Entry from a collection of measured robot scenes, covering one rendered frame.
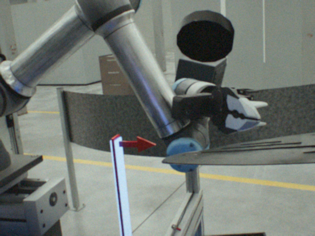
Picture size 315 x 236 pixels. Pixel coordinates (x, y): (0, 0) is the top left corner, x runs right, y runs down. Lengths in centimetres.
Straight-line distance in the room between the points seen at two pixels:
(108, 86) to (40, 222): 659
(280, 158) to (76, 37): 64
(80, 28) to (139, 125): 150
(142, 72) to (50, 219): 42
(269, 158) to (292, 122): 194
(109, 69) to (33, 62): 638
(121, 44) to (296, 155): 44
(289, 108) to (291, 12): 417
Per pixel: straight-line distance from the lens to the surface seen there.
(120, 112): 245
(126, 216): 62
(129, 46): 78
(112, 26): 79
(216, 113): 76
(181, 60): 111
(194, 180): 114
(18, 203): 95
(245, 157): 48
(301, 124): 245
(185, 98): 73
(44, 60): 100
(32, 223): 94
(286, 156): 48
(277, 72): 654
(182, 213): 106
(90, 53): 1036
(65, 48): 98
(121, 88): 731
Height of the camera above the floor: 135
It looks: 14 degrees down
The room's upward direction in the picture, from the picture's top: 5 degrees counter-clockwise
